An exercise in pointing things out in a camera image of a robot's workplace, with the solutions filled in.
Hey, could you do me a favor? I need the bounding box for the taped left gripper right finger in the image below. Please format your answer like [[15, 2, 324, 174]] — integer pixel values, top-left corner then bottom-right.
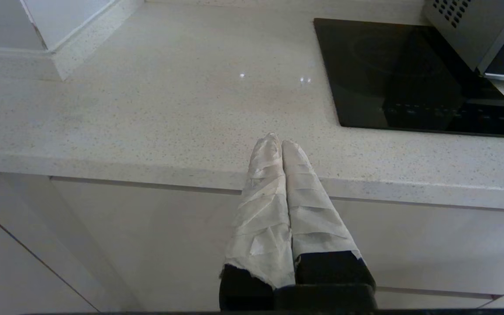
[[282, 140, 377, 287]]

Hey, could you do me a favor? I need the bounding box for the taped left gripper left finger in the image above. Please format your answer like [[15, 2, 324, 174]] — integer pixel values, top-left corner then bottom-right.
[[219, 133, 295, 311]]

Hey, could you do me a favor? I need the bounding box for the silver Panasonic microwave oven body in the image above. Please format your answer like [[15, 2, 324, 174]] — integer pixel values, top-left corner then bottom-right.
[[423, 0, 504, 73]]

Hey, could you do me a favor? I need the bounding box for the white cabinet drawer front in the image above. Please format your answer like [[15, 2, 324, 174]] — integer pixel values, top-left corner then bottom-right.
[[50, 176, 504, 299], [375, 289, 504, 310]]

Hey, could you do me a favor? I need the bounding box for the black glass induction cooktop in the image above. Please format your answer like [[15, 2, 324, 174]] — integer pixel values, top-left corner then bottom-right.
[[314, 17, 504, 140]]

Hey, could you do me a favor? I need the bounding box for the white cabinet corner panel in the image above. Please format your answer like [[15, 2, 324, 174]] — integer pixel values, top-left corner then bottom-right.
[[0, 172, 142, 312]]

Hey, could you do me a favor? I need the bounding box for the white cabinet door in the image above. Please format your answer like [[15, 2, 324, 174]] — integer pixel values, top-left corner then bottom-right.
[[0, 205, 99, 313]]

